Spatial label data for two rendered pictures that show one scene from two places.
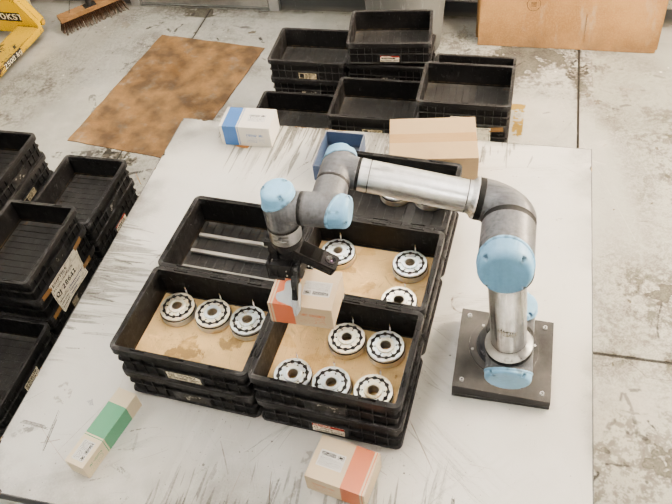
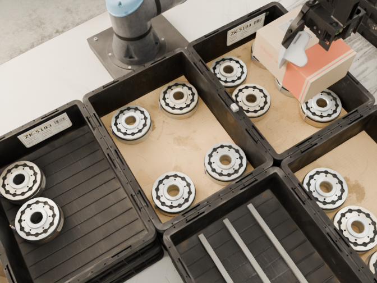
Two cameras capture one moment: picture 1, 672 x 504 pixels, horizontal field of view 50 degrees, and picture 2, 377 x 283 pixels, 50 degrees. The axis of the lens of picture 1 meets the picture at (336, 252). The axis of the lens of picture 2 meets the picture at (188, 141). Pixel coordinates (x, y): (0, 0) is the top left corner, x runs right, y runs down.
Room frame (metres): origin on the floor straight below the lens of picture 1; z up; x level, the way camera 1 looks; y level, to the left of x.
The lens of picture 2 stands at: (1.69, 0.24, 1.75)
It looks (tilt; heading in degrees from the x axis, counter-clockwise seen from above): 63 degrees down; 221
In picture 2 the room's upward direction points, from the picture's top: 4 degrees counter-clockwise
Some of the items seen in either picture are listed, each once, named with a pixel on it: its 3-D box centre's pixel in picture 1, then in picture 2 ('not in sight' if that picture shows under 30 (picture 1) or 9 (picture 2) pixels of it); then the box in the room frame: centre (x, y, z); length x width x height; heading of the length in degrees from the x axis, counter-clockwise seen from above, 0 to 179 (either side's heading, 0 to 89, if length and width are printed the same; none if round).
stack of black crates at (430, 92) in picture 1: (464, 124); not in sight; (2.58, -0.65, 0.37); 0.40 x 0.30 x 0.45; 72
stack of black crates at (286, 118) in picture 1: (298, 130); not in sight; (2.83, 0.11, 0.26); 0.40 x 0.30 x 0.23; 72
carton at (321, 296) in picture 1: (306, 296); (301, 53); (1.13, 0.09, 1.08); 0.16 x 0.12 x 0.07; 72
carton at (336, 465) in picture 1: (343, 470); not in sight; (0.82, 0.05, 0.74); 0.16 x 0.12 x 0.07; 62
